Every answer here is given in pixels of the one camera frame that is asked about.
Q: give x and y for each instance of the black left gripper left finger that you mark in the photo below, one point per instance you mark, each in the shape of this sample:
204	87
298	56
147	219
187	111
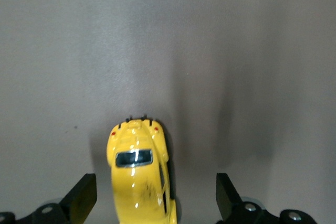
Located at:
76	203

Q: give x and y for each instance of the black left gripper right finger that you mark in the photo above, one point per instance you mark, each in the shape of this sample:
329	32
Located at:
236	208

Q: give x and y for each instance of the yellow beetle toy car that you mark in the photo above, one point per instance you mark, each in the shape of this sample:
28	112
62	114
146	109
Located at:
136	182

